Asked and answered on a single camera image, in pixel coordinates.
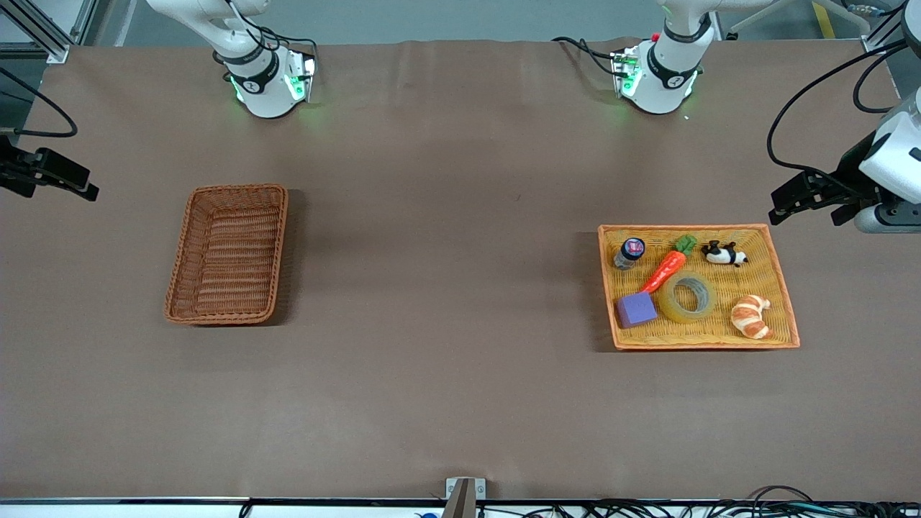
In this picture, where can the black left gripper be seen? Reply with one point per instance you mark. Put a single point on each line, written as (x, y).
(850, 175)

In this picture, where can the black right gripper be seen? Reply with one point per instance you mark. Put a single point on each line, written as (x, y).
(16, 172)

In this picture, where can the yellowish clear tape roll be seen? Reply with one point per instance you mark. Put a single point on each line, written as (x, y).
(673, 306)

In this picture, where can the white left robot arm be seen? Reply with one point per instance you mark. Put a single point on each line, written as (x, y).
(658, 72)

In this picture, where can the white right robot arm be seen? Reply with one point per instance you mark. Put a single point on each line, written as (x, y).
(255, 86)

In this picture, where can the yellow woven tray basket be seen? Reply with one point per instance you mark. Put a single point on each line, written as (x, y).
(719, 327)

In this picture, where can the brown woven wicker basket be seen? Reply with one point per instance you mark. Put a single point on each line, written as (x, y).
(229, 255)

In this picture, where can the black white panda toy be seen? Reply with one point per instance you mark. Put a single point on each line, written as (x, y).
(723, 253)

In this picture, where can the toy croissant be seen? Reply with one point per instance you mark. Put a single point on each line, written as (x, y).
(750, 318)

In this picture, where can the orange toy carrot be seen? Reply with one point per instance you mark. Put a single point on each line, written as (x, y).
(665, 270)

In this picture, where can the small bottle blue cap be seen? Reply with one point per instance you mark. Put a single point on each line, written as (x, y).
(629, 253)

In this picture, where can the purple foam cube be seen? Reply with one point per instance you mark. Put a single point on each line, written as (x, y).
(636, 310)

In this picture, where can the brown table cover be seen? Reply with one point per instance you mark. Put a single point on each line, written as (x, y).
(460, 388)

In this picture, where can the aluminium frame profile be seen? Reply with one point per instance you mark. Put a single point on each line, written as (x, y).
(881, 36)
(43, 36)

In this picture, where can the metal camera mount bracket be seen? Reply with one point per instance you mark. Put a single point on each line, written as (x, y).
(464, 496)

